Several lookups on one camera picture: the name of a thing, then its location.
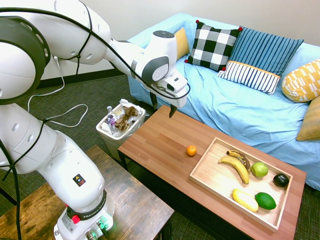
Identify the dark rustic wooden table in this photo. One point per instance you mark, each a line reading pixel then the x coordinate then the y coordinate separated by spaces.
pixel 130 200

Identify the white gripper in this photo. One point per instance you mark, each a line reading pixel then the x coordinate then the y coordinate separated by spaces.
pixel 175 98

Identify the green lime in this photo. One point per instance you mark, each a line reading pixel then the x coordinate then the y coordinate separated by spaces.
pixel 265 201

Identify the overripe brown banana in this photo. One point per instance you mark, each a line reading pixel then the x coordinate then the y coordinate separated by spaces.
pixel 243 158

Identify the yellow white patterned pillow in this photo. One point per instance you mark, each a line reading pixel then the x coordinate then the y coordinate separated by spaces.
pixel 302 82

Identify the reddish wooden coffee table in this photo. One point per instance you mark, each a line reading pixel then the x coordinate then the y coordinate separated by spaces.
pixel 162 142

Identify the light wooden tray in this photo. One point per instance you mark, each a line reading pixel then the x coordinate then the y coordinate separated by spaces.
pixel 215 175

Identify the tan woven pillow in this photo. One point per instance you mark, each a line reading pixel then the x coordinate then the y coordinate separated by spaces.
pixel 311 120

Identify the orange tangerine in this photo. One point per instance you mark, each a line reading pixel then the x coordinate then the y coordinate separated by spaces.
pixel 191 150

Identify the light blue sofa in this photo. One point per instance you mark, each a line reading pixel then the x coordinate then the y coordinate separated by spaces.
pixel 237 112

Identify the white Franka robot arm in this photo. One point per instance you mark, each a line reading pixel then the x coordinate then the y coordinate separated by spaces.
pixel 62 162

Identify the green apple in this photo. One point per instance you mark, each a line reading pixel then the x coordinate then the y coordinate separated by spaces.
pixel 259 169

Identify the yellow banana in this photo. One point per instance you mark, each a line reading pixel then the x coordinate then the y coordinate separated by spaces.
pixel 237 166

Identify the white navy striped pillow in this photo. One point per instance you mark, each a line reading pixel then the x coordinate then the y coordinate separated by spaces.
pixel 250 76

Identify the black white checkered pillow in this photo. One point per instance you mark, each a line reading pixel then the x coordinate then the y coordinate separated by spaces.
pixel 212 46

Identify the mustard yellow pillow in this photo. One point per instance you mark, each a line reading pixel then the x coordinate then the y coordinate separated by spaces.
pixel 182 42

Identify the crumpled brown paper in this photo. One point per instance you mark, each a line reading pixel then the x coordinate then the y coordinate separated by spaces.
pixel 127 117

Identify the blue striped pillow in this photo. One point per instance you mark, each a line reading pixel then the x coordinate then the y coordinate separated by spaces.
pixel 267 50

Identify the white trash bin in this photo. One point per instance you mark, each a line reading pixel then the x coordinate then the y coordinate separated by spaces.
pixel 112 147

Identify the clear plastic bottle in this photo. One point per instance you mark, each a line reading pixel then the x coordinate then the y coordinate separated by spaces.
pixel 110 118

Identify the black tripod leg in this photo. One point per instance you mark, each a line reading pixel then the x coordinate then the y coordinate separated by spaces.
pixel 7 195

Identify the dark avocado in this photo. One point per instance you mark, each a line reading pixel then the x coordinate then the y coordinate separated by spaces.
pixel 280 180

